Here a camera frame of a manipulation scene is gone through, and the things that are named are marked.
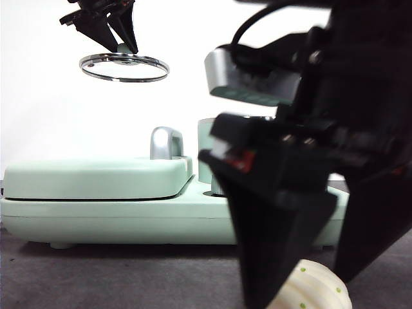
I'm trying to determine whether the chrome cover handle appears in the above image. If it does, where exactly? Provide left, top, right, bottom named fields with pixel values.
left=149, top=126, right=185, bottom=161

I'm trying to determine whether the ridged bun with green dots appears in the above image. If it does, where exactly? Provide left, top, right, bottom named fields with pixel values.
left=270, top=259, right=353, bottom=309

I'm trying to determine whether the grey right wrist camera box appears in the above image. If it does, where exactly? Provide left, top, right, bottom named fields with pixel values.
left=204, top=44, right=304, bottom=108

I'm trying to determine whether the green grill cover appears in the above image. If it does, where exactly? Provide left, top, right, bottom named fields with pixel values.
left=2, top=156, right=194, bottom=201

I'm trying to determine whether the silver control knob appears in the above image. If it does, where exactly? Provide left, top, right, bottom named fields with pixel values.
left=211, top=179, right=228, bottom=196

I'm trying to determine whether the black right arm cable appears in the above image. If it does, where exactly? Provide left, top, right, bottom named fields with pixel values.
left=230, top=3, right=334, bottom=65

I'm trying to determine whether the glass lid with green knob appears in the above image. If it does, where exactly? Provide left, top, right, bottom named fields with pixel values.
left=79, top=43, right=170, bottom=83

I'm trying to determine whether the green pot with handle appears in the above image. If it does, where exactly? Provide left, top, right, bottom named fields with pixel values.
left=196, top=113, right=279, bottom=183

